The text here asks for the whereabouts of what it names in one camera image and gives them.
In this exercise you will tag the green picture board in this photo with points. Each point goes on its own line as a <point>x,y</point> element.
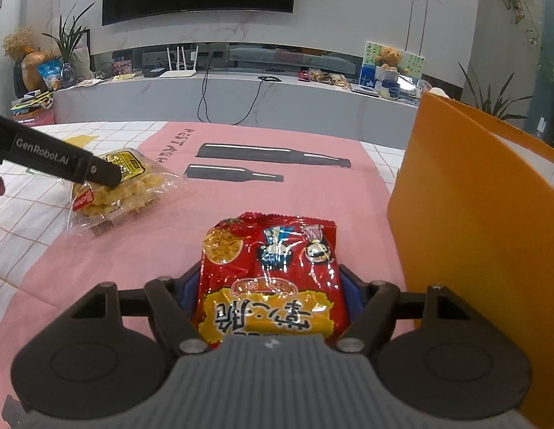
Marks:
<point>415,65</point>

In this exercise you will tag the pink storage box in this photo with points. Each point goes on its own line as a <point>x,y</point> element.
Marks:
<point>40,118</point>

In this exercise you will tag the white router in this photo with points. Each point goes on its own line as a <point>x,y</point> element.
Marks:
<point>178,73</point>

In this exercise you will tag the pink printed card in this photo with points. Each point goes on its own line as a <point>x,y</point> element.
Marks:
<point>123,68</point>

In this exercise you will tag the brown teddy bear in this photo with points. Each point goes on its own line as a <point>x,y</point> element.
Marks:
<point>388,57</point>

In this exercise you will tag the white cap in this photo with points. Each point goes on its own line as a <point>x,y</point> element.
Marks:
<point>437,91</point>

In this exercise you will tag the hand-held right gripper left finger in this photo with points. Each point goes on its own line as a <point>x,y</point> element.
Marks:
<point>188,288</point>

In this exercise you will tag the long-leaved potted plant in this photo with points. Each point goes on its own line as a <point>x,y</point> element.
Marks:
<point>491,102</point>

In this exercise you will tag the black set-top box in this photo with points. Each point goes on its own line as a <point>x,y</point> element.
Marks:
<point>155,72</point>

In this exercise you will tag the blue snack bag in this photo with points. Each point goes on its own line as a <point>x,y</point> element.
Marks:
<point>51,73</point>

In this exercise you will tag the bag of snacks on console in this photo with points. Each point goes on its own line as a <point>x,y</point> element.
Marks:
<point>323,76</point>

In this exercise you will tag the grey television console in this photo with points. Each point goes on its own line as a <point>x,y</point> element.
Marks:
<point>303,107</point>

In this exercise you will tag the orange cardboard box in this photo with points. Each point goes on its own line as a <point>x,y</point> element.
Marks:
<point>460,232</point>

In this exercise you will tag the wall socket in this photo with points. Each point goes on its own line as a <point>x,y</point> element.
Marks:
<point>544,125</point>

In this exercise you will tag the red noodle snack packet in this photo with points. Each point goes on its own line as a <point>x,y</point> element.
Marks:
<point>268,277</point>

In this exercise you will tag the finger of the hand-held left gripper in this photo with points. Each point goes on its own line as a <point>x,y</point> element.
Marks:
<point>100,172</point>

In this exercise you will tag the stack of colourful books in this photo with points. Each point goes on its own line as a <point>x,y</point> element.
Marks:
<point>31,100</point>

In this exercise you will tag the clear packet of yellow pastries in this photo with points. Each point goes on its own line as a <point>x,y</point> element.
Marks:
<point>125,196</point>

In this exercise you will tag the pink printed table mat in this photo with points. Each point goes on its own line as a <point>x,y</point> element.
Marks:
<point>268,196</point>

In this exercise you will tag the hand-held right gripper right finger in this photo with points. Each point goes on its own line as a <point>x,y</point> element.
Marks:
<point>348,287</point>

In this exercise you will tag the yellow leaflet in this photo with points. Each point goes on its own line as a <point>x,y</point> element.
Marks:
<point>123,77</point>

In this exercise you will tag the potted grass plant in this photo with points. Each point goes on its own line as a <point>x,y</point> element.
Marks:
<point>69,40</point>

